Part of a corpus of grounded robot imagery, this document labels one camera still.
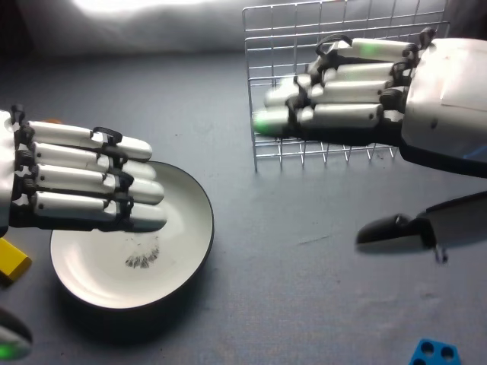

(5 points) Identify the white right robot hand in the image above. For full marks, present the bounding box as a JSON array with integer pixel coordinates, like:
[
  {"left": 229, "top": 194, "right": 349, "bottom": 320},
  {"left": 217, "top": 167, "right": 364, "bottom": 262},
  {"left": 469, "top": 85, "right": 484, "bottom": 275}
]
[{"left": 253, "top": 27, "right": 487, "bottom": 264}]

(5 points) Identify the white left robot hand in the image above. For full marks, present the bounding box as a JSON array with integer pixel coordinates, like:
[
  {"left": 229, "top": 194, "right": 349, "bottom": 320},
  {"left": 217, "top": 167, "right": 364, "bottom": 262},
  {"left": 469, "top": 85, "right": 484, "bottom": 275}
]
[{"left": 0, "top": 104, "right": 168, "bottom": 360}]

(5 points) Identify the yellow block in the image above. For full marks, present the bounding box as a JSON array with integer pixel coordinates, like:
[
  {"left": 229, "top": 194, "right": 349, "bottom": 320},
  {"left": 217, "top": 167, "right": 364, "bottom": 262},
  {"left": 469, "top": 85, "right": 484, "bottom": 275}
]
[{"left": 0, "top": 237, "right": 33, "bottom": 288}]

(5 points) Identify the white fabric backdrop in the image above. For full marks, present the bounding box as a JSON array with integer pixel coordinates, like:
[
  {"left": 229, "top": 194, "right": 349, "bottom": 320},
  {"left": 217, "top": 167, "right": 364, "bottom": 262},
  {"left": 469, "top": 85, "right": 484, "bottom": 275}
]
[{"left": 17, "top": 0, "right": 450, "bottom": 58}]

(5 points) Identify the grey table cloth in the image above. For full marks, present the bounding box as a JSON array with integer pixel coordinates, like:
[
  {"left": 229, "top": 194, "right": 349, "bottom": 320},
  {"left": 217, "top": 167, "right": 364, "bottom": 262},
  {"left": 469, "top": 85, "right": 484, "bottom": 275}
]
[{"left": 0, "top": 47, "right": 487, "bottom": 365}]

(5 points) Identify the blue block with holes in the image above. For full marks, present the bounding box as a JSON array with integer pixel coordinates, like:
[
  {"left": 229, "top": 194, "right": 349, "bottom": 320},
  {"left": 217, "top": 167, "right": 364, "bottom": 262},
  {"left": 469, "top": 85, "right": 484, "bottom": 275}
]
[{"left": 409, "top": 337, "right": 463, "bottom": 365}]

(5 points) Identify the white wire dish rack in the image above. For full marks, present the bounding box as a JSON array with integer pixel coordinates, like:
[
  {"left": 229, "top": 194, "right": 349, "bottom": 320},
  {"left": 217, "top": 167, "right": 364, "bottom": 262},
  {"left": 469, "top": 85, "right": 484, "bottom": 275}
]
[{"left": 242, "top": 0, "right": 452, "bottom": 173}]

